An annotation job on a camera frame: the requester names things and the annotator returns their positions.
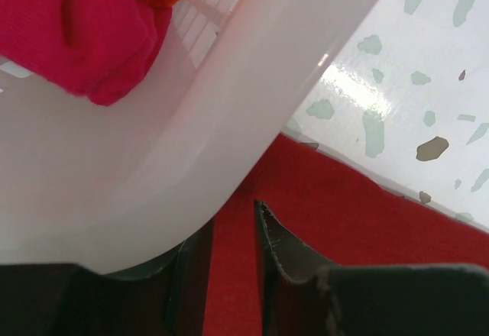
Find white plastic laundry basket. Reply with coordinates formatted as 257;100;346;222
1;0;378;273

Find dark red t-shirt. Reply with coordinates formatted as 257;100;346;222
203;135;488;335

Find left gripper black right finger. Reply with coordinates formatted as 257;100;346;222
254;201;488;335

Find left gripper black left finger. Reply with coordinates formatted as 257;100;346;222
1;221;214;335

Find pink garment in basket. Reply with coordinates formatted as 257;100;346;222
1;0;172;106

